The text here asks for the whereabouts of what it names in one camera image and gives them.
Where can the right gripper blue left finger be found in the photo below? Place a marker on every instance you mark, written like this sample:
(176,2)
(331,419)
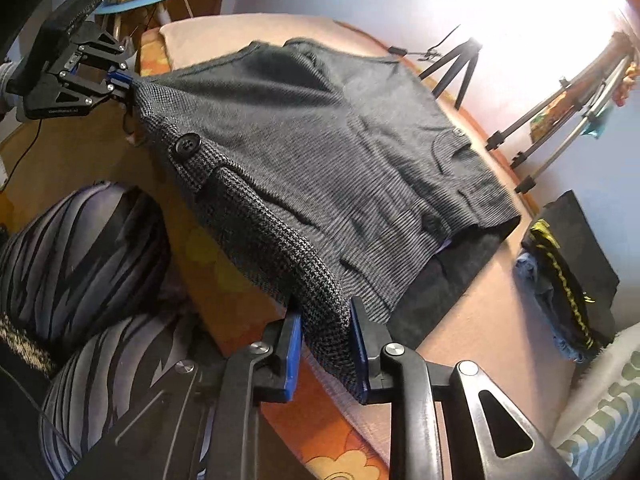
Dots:
(264,371)

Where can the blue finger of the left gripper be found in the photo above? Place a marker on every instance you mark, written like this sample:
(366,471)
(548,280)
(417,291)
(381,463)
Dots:
(117,80)

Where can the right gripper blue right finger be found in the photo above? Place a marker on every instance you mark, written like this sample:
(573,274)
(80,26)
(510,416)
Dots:
(390,373)

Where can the grey knit shorts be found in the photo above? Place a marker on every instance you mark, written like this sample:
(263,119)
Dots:
(326,177)

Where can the blue folded jeans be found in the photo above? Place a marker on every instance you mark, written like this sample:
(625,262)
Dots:
(526,269)

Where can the striped purple black pants legs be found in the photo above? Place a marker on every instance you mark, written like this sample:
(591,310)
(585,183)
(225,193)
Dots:
(89,324)

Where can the black folded garment yellow print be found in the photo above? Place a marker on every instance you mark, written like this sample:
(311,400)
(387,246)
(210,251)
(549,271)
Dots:
(584,282)

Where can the green striped white pillow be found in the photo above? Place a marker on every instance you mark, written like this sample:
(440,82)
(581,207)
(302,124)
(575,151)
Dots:
(601,419)

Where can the teal cloth on tripod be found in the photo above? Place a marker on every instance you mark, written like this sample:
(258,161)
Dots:
(597,124)

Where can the black small tripod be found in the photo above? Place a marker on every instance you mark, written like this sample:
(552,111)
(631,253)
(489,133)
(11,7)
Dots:
(463,57)

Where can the orange cloth on tripod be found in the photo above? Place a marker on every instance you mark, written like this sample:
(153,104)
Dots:
(621,92)

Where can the silver tall tripod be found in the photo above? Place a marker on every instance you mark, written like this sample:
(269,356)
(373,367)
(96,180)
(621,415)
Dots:
(584,96)

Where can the bright ring light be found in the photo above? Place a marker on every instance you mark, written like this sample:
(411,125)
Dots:
(527,47)

